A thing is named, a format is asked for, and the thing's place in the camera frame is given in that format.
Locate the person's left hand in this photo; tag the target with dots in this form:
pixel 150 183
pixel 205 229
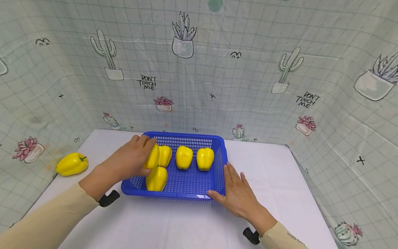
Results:
pixel 127 160

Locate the person's right hand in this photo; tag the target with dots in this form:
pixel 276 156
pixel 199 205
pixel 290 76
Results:
pixel 238 197

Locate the person's right thumb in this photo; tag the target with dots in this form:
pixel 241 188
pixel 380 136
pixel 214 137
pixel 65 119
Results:
pixel 215 195

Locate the person's right ring finger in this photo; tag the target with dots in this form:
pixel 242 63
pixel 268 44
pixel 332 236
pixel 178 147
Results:
pixel 243 180

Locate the person's right index finger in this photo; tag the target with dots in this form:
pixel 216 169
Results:
pixel 227 174

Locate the person's left fingers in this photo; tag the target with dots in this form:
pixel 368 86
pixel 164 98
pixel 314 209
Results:
pixel 144 141

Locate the person's right middle finger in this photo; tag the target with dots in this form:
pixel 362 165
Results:
pixel 234 178

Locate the yellow bell pepper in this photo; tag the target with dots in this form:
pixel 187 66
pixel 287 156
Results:
pixel 71 164
pixel 205 159
pixel 154 159
pixel 184 157
pixel 165 155
pixel 156 179

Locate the blue plastic basket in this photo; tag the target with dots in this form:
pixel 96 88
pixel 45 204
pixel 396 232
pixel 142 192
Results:
pixel 189 181

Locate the person's right forearm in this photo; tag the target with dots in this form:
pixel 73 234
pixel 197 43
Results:
pixel 279 238

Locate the person's left forearm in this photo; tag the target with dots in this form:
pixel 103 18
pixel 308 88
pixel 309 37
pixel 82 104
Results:
pixel 46 218

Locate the black wrist band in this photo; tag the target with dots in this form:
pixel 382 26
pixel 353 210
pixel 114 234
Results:
pixel 252 236
pixel 108 199

